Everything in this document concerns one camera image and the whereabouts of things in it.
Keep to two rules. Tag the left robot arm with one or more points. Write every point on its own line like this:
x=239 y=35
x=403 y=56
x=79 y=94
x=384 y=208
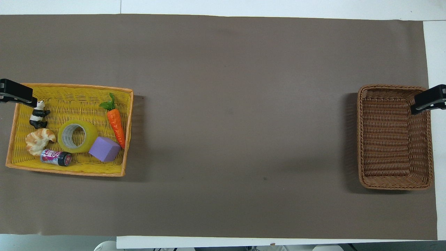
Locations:
x=104 y=246

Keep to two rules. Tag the black left clamp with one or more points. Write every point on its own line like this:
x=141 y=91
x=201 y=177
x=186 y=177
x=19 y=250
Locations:
x=15 y=91

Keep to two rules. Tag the panda figurine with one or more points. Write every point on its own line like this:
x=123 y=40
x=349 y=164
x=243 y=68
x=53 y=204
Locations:
x=37 y=114

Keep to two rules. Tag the yellow tape roll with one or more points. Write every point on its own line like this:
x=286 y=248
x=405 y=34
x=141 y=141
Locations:
x=89 y=134

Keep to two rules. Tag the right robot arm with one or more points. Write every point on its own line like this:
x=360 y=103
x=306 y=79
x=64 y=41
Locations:
x=327 y=248

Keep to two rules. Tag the small drink can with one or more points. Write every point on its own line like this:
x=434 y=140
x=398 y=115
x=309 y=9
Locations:
x=55 y=157

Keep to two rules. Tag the purple foam cube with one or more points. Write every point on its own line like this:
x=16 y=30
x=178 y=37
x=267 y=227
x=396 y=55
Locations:
x=104 y=149

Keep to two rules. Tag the black right clamp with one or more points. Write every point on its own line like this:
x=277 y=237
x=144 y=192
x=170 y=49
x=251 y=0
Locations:
x=428 y=100

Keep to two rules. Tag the yellow wicker basket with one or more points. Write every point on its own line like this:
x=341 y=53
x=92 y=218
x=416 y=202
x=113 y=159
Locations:
x=73 y=96

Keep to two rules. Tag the brown wicker basket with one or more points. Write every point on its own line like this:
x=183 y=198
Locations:
x=386 y=139

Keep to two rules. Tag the black clamp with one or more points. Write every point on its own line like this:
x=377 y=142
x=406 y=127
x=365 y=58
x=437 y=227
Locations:
x=15 y=91
x=428 y=100

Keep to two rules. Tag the orange toy carrot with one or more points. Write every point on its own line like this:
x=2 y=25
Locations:
x=115 y=123

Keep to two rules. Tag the toy croissant bread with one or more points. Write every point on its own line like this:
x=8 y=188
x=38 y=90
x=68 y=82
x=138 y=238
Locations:
x=36 y=141

